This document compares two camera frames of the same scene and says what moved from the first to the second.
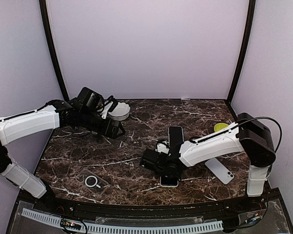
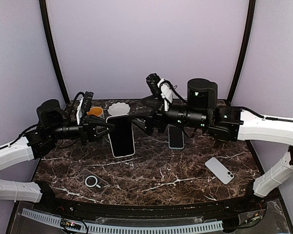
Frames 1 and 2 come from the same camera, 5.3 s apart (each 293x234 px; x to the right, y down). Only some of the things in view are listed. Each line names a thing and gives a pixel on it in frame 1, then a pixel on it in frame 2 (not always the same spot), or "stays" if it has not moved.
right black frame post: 252,5 stays
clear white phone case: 169,181 to 121,138
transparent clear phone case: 92,182 stays
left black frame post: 52,48 stays
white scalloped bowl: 120,112 stays
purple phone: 175,135 stays
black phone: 169,181 to 121,137
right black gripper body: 162,173 to 158,117
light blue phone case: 175,135 stays
